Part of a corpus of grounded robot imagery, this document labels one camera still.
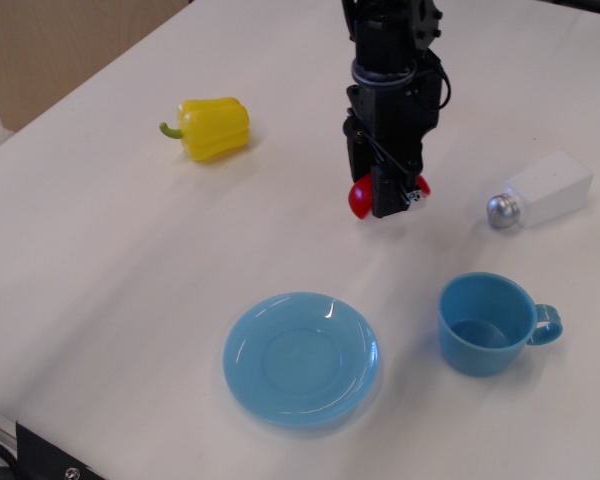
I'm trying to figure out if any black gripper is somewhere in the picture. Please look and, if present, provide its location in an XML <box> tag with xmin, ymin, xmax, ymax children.
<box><xmin>343</xmin><ymin>74</ymin><xmax>441</xmax><ymax>218</ymax></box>

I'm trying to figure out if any red toy sushi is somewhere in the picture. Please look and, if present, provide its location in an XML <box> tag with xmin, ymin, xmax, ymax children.
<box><xmin>348</xmin><ymin>173</ymin><xmax>431</xmax><ymax>220</ymax></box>

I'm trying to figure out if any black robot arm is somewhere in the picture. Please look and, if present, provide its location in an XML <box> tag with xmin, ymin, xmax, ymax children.
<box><xmin>342</xmin><ymin>1</ymin><xmax>451</xmax><ymax>219</ymax></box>

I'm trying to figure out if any blue plastic plate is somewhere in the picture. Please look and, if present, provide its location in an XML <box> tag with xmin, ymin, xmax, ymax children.
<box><xmin>223</xmin><ymin>292</ymin><xmax>380</xmax><ymax>428</ymax></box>

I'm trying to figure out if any yellow toy bell pepper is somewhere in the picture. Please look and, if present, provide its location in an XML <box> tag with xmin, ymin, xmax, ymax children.
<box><xmin>159</xmin><ymin>97</ymin><xmax>250</xmax><ymax>162</ymax></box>

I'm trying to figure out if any white salt shaker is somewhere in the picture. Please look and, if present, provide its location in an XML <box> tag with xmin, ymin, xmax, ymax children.
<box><xmin>486</xmin><ymin>151</ymin><xmax>594</xmax><ymax>229</ymax></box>

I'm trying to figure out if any blue plastic cup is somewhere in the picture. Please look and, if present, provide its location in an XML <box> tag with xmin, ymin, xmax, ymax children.
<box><xmin>437</xmin><ymin>272</ymin><xmax>563</xmax><ymax>377</ymax></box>

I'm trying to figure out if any black corner bracket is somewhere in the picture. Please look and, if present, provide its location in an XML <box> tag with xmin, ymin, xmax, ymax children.
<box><xmin>16</xmin><ymin>423</ymin><xmax>104</xmax><ymax>480</ymax></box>

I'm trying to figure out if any black cable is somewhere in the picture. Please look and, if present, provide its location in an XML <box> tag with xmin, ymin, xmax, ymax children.
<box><xmin>0</xmin><ymin>435</ymin><xmax>26</xmax><ymax>480</ymax></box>

